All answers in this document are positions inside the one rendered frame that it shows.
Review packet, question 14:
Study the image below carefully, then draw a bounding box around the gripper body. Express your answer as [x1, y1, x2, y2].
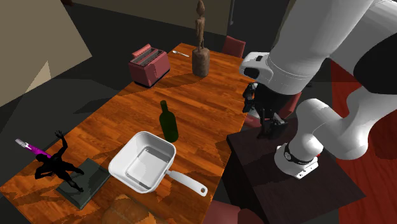
[242, 82, 299, 120]

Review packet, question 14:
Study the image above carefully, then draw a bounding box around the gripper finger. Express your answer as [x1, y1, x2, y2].
[270, 112, 289, 139]
[256, 107, 272, 140]

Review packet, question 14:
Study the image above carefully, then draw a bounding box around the wooden dining table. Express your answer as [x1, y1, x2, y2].
[0, 42, 257, 224]

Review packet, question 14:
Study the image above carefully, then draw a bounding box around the dark robot stand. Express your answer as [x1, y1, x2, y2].
[226, 118, 367, 224]

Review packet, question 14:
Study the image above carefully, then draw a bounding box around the tall wooden figure statue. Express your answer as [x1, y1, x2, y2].
[192, 0, 211, 78]

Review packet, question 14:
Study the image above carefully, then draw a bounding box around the dark green glass bottle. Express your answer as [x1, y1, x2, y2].
[158, 99, 179, 144]

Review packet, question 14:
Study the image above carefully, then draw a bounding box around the red toaster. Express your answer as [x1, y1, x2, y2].
[128, 43, 171, 88]

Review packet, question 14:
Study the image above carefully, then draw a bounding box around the white square pan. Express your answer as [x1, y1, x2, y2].
[108, 130, 209, 197]

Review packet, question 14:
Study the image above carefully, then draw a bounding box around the black dancer figure on base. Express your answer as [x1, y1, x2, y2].
[34, 130, 112, 211]

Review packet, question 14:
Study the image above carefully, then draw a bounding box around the purple and silver pen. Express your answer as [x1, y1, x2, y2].
[15, 138, 53, 159]

